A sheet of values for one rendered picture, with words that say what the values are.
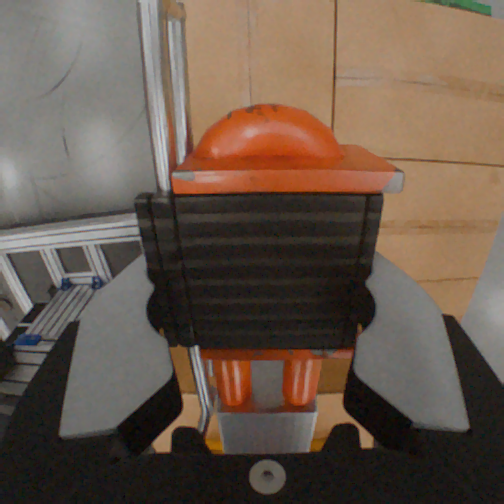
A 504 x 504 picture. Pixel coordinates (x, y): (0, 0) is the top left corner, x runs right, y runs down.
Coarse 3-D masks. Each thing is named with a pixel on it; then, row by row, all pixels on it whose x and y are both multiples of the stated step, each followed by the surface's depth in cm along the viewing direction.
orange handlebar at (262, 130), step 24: (240, 120) 10; (264, 120) 10; (288, 120) 10; (312, 120) 10; (216, 144) 10; (240, 144) 10; (264, 144) 10; (288, 144) 10; (312, 144) 10; (336, 144) 10; (216, 360) 15; (288, 360) 16; (312, 360) 15; (216, 384) 17; (240, 384) 16; (288, 384) 16; (312, 384) 16
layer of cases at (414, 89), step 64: (192, 0) 56; (256, 0) 56; (320, 0) 56; (384, 0) 55; (192, 64) 64; (256, 64) 64; (320, 64) 63; (384, 64) 62; (448, 64) 61; (384, 128) 70; (448, 128) 69; (448, 192) 78; (384, 256) 89; (448, 256) 89
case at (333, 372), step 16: (176, 352) 46; (176, 368) 43; (336, 368) 42; (192, 384) 41; (320, 384) 40; (336, 384) 40; (192, 400) 40; (320, 400) 39; (336, 400) 39; (192, 416) 42; (320, 416) 41; (336, 416) 41; (208, 432) 44; (320, 432) 44; (160, 448) 48
